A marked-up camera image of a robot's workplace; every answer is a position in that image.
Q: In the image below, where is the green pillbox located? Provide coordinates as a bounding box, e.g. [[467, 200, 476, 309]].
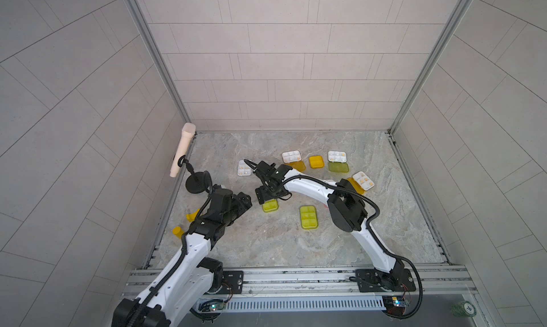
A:
[[262, 199, 279, 213], [299, 205, 319, 230], [328, 150, 349, 173]]

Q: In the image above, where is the clear white pillbox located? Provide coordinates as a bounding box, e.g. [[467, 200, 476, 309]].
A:
[[237, 160, 253, 177]]

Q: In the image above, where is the small yellow pillbox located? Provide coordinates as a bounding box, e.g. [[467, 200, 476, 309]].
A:
[[309, 156, 325, 169]]

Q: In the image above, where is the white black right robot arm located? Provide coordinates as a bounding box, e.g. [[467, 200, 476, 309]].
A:
[[244, 159, 423, 292]]

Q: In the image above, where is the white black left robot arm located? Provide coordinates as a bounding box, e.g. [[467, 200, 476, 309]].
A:
[[111, 185, 252, 326]]

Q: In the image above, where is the yellow six-slot pillbox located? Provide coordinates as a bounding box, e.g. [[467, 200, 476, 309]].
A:
[[281, 150, 306, 173]]

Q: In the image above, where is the black microphone stand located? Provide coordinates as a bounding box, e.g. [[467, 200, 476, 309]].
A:
[[177, 156, 212, 194]]

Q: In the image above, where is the yellow plastic piece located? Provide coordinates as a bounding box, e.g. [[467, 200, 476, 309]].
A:
[[186, 209, 200, 222]]

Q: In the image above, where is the small yellow piece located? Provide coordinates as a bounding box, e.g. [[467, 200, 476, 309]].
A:
[[172, 226, 185, 239]]

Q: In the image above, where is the beige microphone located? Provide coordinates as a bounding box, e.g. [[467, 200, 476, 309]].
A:
[[170, 123, 196, 178]]

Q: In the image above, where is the yellow pillbox right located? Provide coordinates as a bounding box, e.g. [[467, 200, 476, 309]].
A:
[[347, 171, 375, 194]]

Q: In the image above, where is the left green circuit board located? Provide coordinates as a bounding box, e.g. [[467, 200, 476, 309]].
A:
[[199, 299, 226, 313]]

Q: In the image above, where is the green circuit board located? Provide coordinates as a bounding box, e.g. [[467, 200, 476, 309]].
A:
[[382, 296, 408, 316], [199, 299, 226, 313]]

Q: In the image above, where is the right green circuit board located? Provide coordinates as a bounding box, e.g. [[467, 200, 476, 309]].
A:
[[382, 296, 408, 316]]

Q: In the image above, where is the right poker chip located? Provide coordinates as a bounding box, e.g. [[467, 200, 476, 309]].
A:
[[450, 301, 477, 318]]

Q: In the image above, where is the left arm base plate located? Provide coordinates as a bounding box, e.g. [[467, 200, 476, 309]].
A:
[[206, 271, 244, 295]]

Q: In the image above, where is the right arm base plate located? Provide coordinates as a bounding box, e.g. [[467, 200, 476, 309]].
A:
[[350, 269, 417, 293]]

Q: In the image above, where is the aluminium rail frame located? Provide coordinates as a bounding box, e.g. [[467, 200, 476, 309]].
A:
[[121, 264, 477, 300]]

